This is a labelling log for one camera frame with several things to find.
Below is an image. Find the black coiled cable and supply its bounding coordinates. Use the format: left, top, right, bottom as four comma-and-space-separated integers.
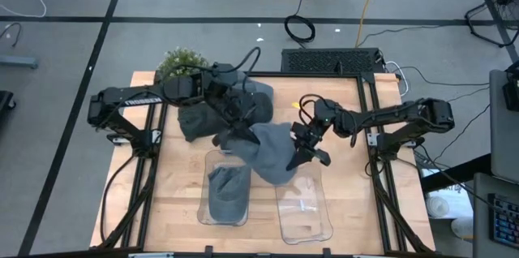
283, 0, 316, 45

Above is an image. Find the white cup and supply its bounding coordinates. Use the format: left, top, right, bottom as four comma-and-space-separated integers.
450, 217, 474, 241
425, 195, 450, 218

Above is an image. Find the green potted plant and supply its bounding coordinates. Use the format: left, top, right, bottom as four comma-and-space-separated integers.
156, 46, 211, 83

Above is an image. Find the dark grey baseball cap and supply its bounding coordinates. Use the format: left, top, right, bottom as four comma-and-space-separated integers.
177, 101, 228, 143
242, 91, 276, 125

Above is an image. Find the yellow cable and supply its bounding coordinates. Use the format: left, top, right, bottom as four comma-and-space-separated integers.
354, 0, 384, 48

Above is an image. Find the keyboard with colourful keys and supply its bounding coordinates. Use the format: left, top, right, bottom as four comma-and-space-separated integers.
488, 192, 519, 250

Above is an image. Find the black perforated metal box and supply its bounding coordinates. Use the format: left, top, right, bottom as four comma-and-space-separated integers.
281, 48, 386, 75

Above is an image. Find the black floor object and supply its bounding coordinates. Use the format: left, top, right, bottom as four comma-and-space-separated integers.
0, 90, 17, 123

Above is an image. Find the clear plastic bin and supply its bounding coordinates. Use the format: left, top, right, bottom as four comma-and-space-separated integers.
196, 148, 252, 227
274, 162, 334, 246

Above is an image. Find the black floor cable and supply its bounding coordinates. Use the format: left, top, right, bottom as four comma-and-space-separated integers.
391, 65, 491, 88
0, 21, 23, 47

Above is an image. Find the grey desk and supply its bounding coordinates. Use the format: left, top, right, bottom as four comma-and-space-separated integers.
472, 172, 519, 258
488, 69, 519, 185

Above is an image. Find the black aluminium table frame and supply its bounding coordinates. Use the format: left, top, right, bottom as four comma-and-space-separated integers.
97, 70, 435, 257

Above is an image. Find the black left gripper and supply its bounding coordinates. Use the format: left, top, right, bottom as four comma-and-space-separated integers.
213, 89, 261, 148

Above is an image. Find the black desk device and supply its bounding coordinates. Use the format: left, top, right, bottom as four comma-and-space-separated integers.
502, 59, 519, 112

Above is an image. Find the black beam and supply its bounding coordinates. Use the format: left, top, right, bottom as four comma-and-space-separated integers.
420, 153, 492, 193

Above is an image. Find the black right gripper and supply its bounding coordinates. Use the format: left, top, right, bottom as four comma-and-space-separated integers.
285, 122, 332, 171

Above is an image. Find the grey metal bar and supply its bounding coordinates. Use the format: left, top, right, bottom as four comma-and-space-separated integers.
0, 54, 40, 70

